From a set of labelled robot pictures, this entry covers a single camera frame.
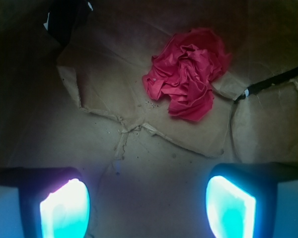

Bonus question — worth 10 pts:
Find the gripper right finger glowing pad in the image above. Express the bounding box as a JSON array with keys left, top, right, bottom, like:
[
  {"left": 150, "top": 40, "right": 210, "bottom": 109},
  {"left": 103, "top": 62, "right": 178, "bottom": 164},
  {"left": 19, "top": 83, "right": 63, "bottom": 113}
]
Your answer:
[{"left": 205, "top": 162, "right": 298, "bottom": 238}]

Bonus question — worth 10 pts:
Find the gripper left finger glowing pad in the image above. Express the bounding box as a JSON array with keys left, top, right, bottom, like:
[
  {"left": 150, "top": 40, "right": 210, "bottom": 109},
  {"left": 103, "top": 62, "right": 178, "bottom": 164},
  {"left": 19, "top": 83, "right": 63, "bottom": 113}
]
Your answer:
[{"left": 0, "top": 167, "right": 90, "bottom": 238}]

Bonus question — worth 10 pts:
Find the red paper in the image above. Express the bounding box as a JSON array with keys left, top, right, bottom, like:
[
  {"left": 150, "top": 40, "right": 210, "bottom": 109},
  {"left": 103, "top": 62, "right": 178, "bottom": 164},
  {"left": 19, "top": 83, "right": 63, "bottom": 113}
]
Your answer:
[{"left": 142, "top": 28, "right": 231, "bottom": 122}]

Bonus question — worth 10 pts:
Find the brown paper bag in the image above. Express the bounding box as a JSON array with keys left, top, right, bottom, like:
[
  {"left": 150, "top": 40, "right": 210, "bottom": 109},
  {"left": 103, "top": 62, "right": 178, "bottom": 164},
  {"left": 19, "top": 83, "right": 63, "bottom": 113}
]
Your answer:
[{"left": 0, "top": 0, "right": 298, "bottom": 238}]

